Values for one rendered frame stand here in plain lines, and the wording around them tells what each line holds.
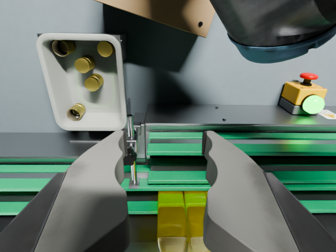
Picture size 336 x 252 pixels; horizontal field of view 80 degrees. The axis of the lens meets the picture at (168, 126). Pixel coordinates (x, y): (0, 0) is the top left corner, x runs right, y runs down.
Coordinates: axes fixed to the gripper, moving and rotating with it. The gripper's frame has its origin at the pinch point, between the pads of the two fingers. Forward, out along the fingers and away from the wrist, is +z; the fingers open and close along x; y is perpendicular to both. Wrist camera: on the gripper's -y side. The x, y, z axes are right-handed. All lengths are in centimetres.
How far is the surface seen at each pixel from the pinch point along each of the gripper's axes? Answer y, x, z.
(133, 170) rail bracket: 21.3, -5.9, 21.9
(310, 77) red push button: 5, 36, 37
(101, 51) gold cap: 0.1, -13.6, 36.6
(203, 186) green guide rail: 25.8, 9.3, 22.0
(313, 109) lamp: 12, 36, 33
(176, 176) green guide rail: 23.8, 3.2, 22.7
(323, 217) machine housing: 45, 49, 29
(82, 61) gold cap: 2.3, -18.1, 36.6
